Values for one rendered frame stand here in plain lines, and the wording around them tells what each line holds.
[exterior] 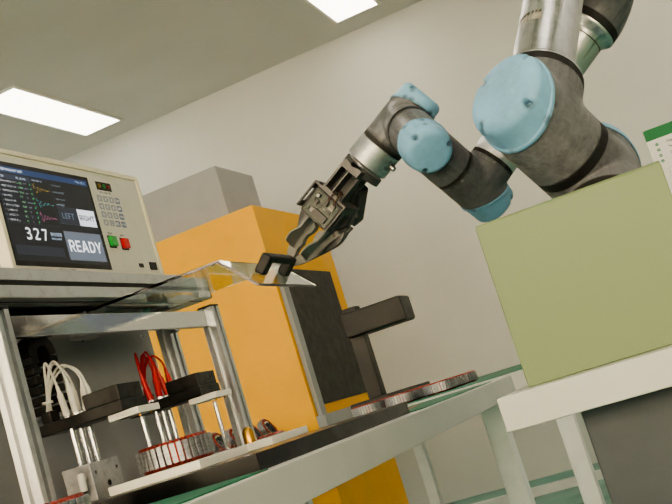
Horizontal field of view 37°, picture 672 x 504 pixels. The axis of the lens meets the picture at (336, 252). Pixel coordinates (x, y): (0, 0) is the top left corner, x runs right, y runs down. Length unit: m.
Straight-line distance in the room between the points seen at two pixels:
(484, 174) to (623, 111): 5.18
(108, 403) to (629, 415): 0.73
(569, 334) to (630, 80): 5.62
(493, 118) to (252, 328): 4.05
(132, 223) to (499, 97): 0.81
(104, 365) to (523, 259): 0.91
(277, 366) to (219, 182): 1.13
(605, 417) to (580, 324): 0.11
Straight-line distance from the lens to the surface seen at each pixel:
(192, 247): 5.42
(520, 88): 1.28
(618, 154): 1.36
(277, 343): 5.20
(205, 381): 1.72
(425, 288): 6.85
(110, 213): 1.81
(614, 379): 1.13
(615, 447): 1.21
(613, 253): 1.19
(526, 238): 1.20
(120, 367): 1.91
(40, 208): 1.64
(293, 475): 1.20
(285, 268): 1.69
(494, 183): 1.59
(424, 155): 1.51
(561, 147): 1.30
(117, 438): 1.84
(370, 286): 6.96
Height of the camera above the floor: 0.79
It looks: 9 degrees up
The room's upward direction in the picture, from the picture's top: 17 degrees counter-clockwise
